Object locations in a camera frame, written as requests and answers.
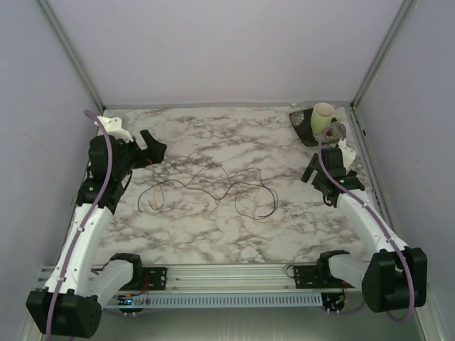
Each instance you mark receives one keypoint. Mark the right aluminium frame post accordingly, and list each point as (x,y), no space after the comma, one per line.
(392,33)

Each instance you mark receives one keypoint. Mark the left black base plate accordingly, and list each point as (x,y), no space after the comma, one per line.
(153,278)

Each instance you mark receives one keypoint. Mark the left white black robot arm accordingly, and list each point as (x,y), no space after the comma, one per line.
(71,301)

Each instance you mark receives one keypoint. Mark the blue slotted cable duct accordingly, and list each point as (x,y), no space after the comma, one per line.
(234,300)

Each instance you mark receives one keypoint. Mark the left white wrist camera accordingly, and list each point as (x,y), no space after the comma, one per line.
(113,127)

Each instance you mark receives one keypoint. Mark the black floral square plate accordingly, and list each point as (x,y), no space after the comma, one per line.
(301,122)

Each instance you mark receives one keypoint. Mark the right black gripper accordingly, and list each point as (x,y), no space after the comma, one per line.
(313,165)

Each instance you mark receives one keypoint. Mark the aluminium frame post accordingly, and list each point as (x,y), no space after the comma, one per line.
(71,52)
(392,33)

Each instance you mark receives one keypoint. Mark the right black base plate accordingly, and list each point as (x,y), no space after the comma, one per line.
(313,276)

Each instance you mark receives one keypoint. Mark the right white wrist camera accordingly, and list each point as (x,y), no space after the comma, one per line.
(348,154)

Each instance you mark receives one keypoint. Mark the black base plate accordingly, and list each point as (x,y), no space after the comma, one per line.
(313,276)
(153,278)

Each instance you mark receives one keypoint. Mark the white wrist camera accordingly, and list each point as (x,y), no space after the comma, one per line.
(113,127)
(348,154)

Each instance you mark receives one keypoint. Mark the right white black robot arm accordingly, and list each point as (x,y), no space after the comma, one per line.
(395,277)

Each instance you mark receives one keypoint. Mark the right black circuit board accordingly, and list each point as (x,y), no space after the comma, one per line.
(334,302)

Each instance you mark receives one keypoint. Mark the light green mug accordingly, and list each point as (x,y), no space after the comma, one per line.
(322,115)

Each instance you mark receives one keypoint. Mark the left green circuit board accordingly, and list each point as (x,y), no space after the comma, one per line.
(133,301)

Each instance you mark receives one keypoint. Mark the left aluminium frame post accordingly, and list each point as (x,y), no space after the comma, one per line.
(71,52)

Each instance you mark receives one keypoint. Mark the aluminium front rail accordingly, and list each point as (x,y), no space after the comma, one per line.
(231,278)

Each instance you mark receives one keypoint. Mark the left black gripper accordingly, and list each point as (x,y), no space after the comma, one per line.
(155,149)

